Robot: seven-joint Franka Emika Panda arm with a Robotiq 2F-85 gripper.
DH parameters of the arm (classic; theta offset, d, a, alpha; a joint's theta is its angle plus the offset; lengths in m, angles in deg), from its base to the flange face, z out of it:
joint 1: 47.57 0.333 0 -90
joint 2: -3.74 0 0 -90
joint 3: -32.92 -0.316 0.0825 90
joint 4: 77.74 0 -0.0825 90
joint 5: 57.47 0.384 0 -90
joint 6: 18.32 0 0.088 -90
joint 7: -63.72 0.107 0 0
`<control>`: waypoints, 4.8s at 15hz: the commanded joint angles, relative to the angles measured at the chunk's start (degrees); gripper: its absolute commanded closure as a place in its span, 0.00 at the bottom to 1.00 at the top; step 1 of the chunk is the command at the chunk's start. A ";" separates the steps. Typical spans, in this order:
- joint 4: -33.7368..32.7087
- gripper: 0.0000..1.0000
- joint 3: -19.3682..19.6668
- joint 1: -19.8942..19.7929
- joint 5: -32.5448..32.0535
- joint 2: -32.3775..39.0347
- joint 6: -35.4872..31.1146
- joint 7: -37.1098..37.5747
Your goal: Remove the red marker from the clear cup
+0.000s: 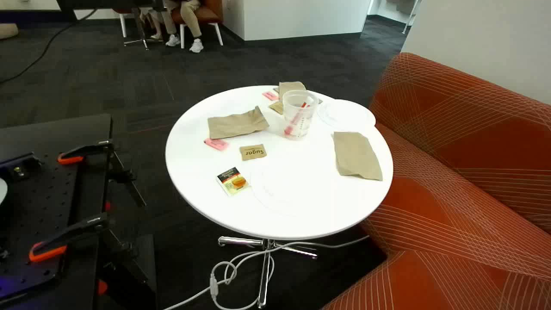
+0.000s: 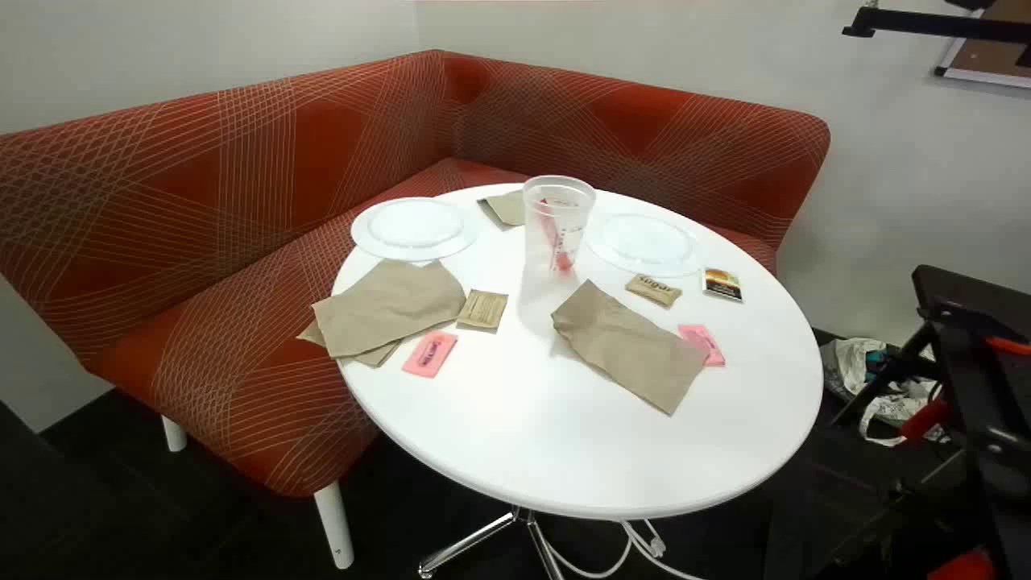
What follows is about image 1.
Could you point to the red marker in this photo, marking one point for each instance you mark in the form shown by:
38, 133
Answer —
294, 124

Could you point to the black perforated robot base table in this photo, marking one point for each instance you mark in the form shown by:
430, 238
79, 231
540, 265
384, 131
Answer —
39, 196

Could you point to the brown napkin behind cup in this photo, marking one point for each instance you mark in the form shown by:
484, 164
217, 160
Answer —
280, 90

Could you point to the clear plastic measuring cup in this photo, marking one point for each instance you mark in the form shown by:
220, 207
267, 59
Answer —
291, 103

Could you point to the small brown paper packet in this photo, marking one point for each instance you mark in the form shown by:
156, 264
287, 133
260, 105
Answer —
251, 152

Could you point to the brown napkin left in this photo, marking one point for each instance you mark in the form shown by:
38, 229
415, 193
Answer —
236, 124

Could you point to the colourful snack packet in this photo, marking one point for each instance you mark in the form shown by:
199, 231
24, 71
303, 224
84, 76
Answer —
230, 181

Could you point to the round white table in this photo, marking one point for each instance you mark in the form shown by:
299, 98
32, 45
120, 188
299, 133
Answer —
294, 191

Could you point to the pink sweetener packet back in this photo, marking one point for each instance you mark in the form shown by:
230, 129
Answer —
268, 95

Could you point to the brown napkin right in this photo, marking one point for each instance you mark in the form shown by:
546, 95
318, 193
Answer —
354, 155

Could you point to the clear plastic lid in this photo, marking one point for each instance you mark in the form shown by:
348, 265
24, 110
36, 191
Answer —
344, 114

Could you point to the chrome table base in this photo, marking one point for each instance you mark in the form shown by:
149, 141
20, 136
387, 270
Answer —
225, 270

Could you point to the upper orange black clamp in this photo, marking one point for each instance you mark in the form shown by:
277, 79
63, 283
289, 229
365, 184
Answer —
113, 165

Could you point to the orange black clamp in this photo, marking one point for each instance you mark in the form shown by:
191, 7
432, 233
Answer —
98, 226
113, 165

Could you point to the lower orange black clamp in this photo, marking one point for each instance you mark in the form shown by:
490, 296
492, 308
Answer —
98, 226

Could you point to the orange patterned sofa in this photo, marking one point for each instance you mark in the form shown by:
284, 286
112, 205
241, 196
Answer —
466, 221

